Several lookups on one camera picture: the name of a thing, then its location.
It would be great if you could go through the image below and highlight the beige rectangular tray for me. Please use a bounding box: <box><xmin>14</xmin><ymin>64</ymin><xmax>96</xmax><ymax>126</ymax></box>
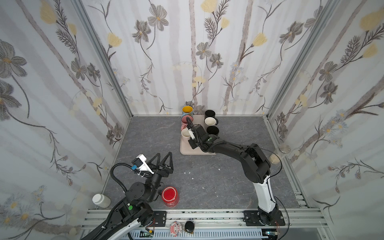
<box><xmin>180</xmin><ymin>115</ymin><xmax>215</xmax><ymax>156</ymax></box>

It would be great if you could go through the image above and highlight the red mug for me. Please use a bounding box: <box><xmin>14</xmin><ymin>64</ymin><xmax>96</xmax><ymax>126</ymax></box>
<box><xmin>162</xmin><ymin>187</ymin><xmax>179</xmax><ymax>208</ymax></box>

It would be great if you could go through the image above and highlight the black and white mug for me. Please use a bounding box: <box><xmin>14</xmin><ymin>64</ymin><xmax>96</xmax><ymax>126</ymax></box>
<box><xmin>207</xmin><ymin>126</ymin><xmax>220</xmax><ymax>136</ymax></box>

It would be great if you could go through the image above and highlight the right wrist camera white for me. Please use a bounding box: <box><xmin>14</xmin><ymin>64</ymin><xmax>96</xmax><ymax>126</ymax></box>
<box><xmin>188</xmin><ymin>129</ymin><xmax>196</xmax><ymax>140</ymax></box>

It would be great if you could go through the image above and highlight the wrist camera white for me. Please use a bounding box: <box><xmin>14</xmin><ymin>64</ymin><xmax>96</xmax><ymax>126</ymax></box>
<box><xmin>188</xmin><ymin>129</ymin><xmax>196</xmax><ymax>140</ymax></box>
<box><xmin>131</xmin><ymin>154</ymin><xmax>154</xmax><ymax>175</ymax></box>

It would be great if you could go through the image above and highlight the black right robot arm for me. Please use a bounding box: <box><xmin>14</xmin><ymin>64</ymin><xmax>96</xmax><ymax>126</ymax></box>
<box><xmin>186</xmin><ymin>119</ymin><xmax>283</xmax><ymax>226</ymax></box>

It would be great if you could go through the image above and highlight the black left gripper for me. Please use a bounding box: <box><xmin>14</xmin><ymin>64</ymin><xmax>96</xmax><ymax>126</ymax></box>
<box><xmin>142</xmin><ymin>153</ymin><xmax>171</xmax><ymax>204</ymax></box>

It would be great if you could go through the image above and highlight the pink glass mug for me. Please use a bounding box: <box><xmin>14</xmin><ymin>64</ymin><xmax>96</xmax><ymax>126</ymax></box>
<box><xmin>181</xmin><ymin>115</ymin><xmax>194</xmax><ymax>130</ymax></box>

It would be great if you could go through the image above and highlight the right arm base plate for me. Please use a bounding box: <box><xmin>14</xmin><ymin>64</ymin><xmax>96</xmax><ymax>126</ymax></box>
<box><xmin>243</xmin><ymin>211</ymin><xmax>286</xmax><ymax>227</ymax></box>

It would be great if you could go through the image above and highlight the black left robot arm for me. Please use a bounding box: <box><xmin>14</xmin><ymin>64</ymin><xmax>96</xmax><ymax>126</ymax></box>
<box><xmin>83</xmin><ymin>152</ymin><xmax>174</xmax><ymax>240</ymax></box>

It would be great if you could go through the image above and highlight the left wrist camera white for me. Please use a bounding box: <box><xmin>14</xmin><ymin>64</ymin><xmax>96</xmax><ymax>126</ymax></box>
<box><xmin>131</xmin><ymin>154</ymin><xmax>154</xmax><ymax>175</ymax></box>

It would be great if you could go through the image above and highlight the beige round sponge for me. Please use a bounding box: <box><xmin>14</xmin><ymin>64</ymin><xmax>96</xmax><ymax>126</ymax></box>
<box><xmin>269</xmin><ymin>154</ymin><xmax>281</xmax><ymax>165</ymax></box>

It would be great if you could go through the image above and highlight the grey mug white inside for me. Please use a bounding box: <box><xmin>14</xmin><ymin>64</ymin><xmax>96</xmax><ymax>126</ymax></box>
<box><xmin>204</xmin><ymin>117</ymin><xmax>219</xmax><ymax>127</ymax></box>

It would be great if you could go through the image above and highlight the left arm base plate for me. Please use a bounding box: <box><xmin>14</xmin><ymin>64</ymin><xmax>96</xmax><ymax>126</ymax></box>
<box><xmin>141</xmin><ymin>211</ymin><xmax>167</xmax><ymax>228</ymax></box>

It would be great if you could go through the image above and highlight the pale pink mug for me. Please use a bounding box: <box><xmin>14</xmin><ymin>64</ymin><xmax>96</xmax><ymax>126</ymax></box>
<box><xmin>181</xmin><ymin>128</ymin><xmax>191</xmax><ymax>142</ymax></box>

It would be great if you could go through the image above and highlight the black round knob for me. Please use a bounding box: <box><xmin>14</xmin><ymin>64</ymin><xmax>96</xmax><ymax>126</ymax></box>
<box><xmin>184</xmin><ymin>221</ymin><xmax>195</xmax><ymax>234</ymax></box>

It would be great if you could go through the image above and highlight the pink figurine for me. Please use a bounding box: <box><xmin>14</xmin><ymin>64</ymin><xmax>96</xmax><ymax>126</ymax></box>
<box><xmin>170</xmin><ymin>222</ymin><xmax>183</xmax><ymax>237</ymax></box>

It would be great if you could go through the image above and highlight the white plastic bottle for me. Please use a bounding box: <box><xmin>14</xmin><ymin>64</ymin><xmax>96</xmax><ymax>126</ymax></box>
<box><xmin>92</xmin><ymin>194</ymin><xmax>111</xmax><ymax>209</ymax></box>

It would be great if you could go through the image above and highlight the blue mug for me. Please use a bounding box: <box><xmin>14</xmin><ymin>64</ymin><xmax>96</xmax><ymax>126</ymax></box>
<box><xmin>182</xmin><ymin>106</ymin><xmax>194</xmax><ymax>117</ymax></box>

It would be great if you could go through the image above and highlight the aluminium rail frame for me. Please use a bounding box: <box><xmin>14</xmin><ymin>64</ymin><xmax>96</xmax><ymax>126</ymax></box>
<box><xmin>80</xmin><ymin>197</ymin><xmax>334</xmax><ymax>240</ymax></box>

